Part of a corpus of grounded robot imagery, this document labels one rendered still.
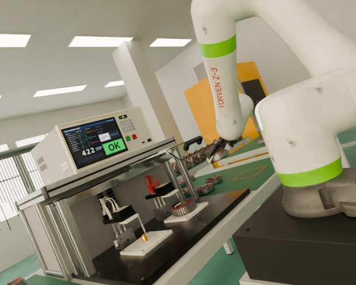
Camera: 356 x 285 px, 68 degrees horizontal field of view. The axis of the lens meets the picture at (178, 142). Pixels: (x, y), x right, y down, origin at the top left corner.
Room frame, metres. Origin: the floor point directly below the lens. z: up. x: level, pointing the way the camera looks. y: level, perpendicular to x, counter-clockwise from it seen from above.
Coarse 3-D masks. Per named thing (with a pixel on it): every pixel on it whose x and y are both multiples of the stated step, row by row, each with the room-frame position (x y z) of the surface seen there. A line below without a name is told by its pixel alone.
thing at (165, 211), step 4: (164, 204) 1.26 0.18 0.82; (168, 204) 1.26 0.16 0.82; (156, 208) 1.26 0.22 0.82; (160, 208) 1.22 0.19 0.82; (164, 208) 1.23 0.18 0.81; (168, 208) 1.25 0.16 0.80; (156, 212) 1.23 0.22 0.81; (160, 212) 1.21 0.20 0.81; (164, 212) 1.23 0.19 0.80; (168, 212) 1.24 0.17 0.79; (156, 216) 1.24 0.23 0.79; (160, 216) 1.22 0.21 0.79; (164, 216) 1.22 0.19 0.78; (168, 216) 1.24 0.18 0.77; (160, 220) 1.23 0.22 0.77
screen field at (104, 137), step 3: (108, 132) 1.16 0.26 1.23; (111, 132) 1.17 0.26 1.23; (114, 132) 1.18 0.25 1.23; (117, 132) 1.19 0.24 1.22; (99, 135) 1.12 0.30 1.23; (102, 135) 1.13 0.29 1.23; (105, 135) 1.14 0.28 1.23; (108, 135) 1.15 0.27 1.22; (111, 135) 1.16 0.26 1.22; (114, 135) 1.17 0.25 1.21; (117, 135) 1.18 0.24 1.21; (99, 138) 1.12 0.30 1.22; (102, 138) 1.13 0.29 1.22; (105, 138) 1.14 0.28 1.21; (108, 138) 1.15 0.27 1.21; (111, 138) 1.16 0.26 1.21
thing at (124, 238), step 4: (128, 228) 1.09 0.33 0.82; (124, 232) 1.06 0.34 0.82; (128, 232) 1.07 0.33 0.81; (132, 232) 1.09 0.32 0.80; (112, 236) 1.07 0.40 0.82; (116, 236) 1.04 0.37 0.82; (120, 236) 1.05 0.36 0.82; (124, 236) 1.06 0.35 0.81; (128, 236) 1.07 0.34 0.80; (132, 236) 1.08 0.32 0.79; (112, 240) 1.07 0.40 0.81; (120, 240) 1.04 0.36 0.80; (124, 240) 1.05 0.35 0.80; (128, 240) 1.06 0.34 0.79; (132, 240) 1.08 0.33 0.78; (120, 244) 1.04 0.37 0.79; (124, 244) 1.05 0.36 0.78; (128, 244) 1.06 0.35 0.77; (116, 248) 1.06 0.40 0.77; (120, 248) 1.04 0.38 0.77
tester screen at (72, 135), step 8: (112, 120) 1.19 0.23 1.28; (72, 128) 1.05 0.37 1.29; (80, 128) 1.07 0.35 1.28; (88, 128) 1.09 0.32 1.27; (96, 128) 1.12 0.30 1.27; (104, 128) 1.15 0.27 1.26; (112, 128) 1.18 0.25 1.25; (72, 136) 1.04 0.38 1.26; (80, 136) 1.06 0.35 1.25; (88, 136) 1.08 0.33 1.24; (96, 136) 1.11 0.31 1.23; (120, 136) 1.19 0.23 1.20; (72, 144) 1.03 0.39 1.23; (80, 144) 1.05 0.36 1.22; (88, 144) 1.07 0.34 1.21; (96, 144) 1.10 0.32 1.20; (72, 152) 1.02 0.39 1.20; (80, 152) 1.04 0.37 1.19; (96, 152) 1.09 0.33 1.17; (104, 152) 1.11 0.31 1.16; (96, 160) 1.08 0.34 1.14
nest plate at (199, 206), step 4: (200, 204) 1.16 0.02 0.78; (204, 204) 1.14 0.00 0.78; (208, 204) 1.16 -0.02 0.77; (196, 208) 1.13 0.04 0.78; (200, 208) 1.11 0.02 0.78; (192, 212) 1.09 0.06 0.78; (196, 212) 1.09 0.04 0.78; (172, 216) 1.16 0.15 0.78; (180, 216) 1.11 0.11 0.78; (184, 216) 1.09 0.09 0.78; (188, 216) 1.06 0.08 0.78; (192, 216) 1.07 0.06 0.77; (164, 220) 1.15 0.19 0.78; (168, 220) 1.13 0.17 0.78; (172, 220) 1.11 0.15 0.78; (176, 220) 1.09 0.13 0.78; (180, 220) 1.08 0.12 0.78; (184, 220) 1.06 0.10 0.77; (188, 220) 1.05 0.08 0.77
